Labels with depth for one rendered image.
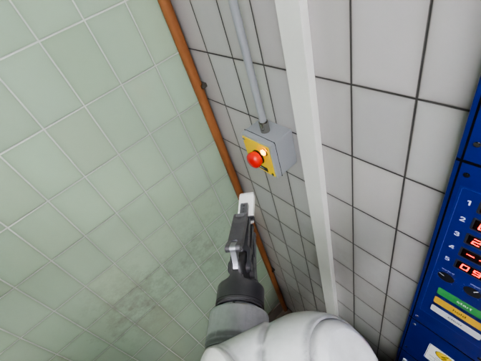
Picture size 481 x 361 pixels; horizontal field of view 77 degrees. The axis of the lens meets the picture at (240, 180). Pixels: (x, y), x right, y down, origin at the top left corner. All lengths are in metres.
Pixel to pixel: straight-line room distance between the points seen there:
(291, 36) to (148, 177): 0.59
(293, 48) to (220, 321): 0.43
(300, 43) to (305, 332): 0.41
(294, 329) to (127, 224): 0.78
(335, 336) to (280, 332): 0.04
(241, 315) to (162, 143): 0.59
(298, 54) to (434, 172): 0.28
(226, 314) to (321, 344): 0.23
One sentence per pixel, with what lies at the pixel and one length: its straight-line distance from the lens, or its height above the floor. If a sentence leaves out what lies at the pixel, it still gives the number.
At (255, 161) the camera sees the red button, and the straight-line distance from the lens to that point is 0.68.
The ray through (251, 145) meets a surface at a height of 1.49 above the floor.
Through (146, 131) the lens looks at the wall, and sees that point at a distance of 0.87.
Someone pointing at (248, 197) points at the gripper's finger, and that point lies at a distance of 0.61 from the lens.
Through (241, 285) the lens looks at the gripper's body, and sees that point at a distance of 0.47.
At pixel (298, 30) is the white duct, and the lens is 0.52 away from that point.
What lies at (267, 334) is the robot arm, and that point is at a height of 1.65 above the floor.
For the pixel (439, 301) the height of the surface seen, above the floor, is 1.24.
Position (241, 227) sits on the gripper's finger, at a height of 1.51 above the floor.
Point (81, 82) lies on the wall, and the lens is 0.80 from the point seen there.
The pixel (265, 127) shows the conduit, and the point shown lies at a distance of 0.68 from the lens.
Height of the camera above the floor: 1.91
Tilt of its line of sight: 42 degrees down
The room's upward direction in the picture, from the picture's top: 21 degrees counter-clockwise
